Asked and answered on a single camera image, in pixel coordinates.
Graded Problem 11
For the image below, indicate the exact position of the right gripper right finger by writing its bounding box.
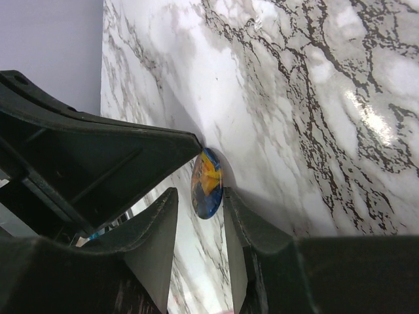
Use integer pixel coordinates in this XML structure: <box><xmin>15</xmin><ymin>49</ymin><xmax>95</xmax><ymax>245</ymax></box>
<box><xmin>223</xmin><ymin>188</ymin><xmax>418</xmax><ymax>313</ymax></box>

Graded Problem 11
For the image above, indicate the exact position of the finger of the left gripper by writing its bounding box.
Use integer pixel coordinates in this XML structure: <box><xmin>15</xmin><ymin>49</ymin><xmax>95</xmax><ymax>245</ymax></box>
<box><xmin>1</xmin><ymin>70</ymin><xmax>202</xmax><ymax>242</ymax></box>

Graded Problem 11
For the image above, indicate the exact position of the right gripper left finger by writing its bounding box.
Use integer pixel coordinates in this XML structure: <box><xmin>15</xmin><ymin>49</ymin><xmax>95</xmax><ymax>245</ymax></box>
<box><xmin>1</xmin><ymin>188</ymin><xmax>179</xmax><ymax>313</ymax></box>

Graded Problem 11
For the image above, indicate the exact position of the round blue yellow brooch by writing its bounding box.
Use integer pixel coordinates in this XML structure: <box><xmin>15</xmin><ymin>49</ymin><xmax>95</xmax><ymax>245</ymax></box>
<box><xmin>191</xmin><ymin>148</ymin><xmax>223</xmax><ymax>220</ymax></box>

